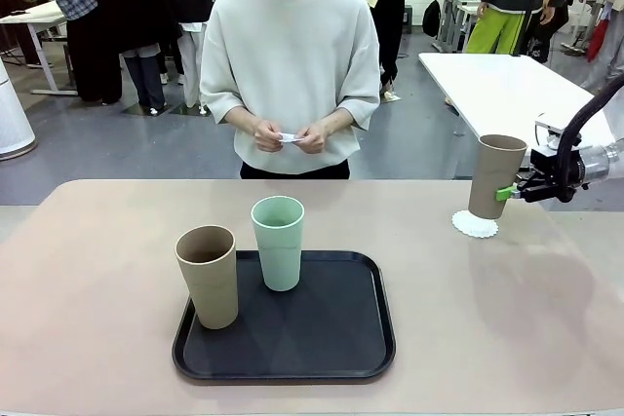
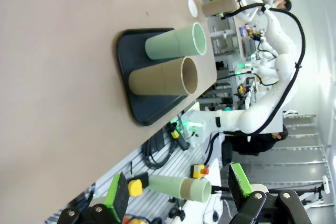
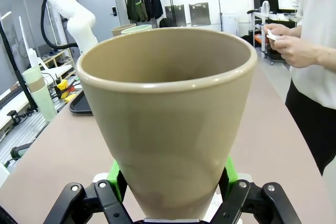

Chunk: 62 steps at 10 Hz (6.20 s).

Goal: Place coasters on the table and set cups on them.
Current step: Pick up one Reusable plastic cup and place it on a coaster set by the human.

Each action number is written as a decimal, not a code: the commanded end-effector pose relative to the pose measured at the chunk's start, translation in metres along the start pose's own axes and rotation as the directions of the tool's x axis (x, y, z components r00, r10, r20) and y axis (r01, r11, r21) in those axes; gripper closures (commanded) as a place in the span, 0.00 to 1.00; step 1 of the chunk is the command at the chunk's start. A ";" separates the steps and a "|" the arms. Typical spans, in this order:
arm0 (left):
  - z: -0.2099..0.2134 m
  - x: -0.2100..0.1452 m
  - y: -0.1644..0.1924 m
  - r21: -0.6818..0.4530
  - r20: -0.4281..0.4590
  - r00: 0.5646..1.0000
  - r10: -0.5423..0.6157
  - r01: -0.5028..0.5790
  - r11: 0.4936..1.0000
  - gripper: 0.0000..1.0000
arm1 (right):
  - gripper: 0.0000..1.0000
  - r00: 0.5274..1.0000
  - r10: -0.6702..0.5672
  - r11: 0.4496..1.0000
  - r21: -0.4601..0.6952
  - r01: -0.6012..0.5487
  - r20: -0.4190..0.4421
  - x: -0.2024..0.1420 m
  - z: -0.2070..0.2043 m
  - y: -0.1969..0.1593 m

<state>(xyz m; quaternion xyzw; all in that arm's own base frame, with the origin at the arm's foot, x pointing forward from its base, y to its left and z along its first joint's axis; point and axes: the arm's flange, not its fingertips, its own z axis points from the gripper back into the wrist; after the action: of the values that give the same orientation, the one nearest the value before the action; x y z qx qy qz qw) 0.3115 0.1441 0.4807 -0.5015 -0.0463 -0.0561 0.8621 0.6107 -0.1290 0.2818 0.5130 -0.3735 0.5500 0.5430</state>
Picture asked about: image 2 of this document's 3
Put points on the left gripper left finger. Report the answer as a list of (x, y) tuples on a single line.
[(119, 197)]

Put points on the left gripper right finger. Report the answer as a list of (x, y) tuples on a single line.
[(239, 182)]

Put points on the brown plastic cup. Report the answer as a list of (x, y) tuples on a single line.
[(218, 5), (187, 188), (157, 79)]

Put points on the white paper doily coaster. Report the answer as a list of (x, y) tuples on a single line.
[(192, 6)]

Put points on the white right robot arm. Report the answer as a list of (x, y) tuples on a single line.
[(278, 43)]

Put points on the yellow button on black base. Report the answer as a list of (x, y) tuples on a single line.
[(135, 187)]

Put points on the yellow emergency stop box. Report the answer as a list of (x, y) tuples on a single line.
[(131, 220), (197, 171)]

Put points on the person in black clothes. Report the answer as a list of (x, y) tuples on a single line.
[(249, 145)]

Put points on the black tripod stand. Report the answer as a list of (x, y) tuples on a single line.
[(294, 190)]

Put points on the black and yellow hand pendant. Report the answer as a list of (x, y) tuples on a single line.
[(174, 134)]

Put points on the black plastic tray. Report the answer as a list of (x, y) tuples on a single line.
[(147, 108)]

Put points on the white camera on tripod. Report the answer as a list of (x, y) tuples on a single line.
[(325, 184)]

